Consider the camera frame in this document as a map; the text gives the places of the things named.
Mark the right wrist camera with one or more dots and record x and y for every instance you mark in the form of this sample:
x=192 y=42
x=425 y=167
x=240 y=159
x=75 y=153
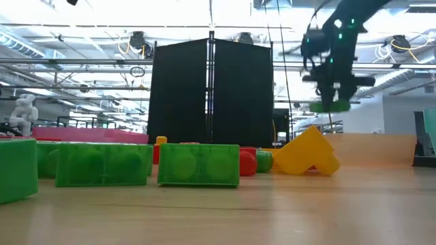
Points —
x=315 y=42

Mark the teal translucent bin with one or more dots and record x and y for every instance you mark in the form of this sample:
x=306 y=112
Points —
x=431 y=129

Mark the yellow sloped building block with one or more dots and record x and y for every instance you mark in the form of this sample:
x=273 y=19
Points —
x=303 y=153

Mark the silver ventilation duct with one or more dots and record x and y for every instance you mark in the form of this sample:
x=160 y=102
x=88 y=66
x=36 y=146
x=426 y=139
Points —
x=391 y=80

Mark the black metal railing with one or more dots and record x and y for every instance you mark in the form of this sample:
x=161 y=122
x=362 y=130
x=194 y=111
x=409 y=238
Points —
x=85 y=117

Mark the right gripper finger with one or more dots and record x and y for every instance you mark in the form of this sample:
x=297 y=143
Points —
x=327 y=98
x=348 y=93

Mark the grey ceiling pipe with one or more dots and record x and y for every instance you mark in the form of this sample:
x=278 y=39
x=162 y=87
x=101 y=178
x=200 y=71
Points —
x=85 y=61

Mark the black partition panel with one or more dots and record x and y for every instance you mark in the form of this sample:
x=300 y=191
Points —
x=243 y=92
x=177 y=92

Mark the white humanoid robot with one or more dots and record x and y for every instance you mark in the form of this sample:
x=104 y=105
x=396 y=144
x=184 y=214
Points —
x=24 y=114

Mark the pink translucent bin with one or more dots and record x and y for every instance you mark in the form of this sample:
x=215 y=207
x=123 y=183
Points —
x=85 y=134

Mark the red two-stud building block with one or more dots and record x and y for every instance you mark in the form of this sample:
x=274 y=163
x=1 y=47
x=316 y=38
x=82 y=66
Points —
x=247 y=165
x=189 y=142

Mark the yellow single-stud building block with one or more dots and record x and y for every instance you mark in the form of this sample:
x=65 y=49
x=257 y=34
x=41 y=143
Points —
x=161 y=140

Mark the green two-stud building block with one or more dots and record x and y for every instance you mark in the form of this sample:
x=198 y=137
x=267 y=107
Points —
x=102 y=166
x=199 y=165

